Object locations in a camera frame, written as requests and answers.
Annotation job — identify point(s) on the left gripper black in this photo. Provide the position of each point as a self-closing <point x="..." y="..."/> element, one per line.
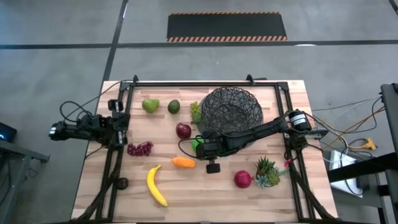
<point x="121" y="122"/>

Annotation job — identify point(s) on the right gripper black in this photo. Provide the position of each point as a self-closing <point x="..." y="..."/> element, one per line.
<point x="214" y="147"/>

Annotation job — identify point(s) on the red grape bunch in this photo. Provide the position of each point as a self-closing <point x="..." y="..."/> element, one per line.
<point x="140" y="149"/>

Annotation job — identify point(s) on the dark red apple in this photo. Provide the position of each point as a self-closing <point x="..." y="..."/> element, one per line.
<point x="183" y="130"/>

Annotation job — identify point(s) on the green pear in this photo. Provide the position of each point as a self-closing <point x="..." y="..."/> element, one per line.
<point x="150" y="105"/>

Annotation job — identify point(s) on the green grape bunch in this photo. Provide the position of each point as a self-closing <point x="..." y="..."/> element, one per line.
<point x="196" y="113"/>

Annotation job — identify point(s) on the red pomegranate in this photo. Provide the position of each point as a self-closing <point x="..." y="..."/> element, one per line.
<point x="243" y="179"/>

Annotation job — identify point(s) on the green avocado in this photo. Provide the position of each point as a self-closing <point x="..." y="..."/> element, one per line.
<point x="173" y="107"/>

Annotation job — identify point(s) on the yellow banana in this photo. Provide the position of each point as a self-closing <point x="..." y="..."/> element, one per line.
<point x="155" y="186"/>

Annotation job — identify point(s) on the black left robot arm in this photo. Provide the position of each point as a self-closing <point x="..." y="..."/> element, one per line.
<point x="77" y="128"/>

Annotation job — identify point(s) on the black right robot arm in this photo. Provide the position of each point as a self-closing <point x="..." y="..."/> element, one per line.
<point x="264" y="127"/>

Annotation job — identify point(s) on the potted succulent plant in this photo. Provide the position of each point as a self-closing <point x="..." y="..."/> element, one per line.
<point x="267" y="171"/>

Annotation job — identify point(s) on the small pink object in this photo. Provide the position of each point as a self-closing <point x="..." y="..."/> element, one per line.
<point x="287" y="163"/>

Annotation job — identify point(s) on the grey metal stand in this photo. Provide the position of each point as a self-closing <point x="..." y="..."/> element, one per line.
<point x="21" y="152"/>

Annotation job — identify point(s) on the black device blue light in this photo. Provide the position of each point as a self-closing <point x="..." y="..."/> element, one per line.
<point x="6" y="132"/>

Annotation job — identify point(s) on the black hazard-striped floor mat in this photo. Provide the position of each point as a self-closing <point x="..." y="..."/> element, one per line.
<point x="226" y="26"/>

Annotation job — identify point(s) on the yellow power plug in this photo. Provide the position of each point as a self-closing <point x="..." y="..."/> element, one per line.
<point x="370" y="144"/>

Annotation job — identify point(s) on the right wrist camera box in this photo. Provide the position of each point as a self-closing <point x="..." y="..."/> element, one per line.
<point x="213" y="168"/>

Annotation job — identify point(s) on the black aluminium table frame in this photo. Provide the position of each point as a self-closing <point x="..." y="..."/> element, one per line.
<point x="202" y="83"/>

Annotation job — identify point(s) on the black workstation frame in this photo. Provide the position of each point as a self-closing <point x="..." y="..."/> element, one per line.
<point x="390" y="118"/>

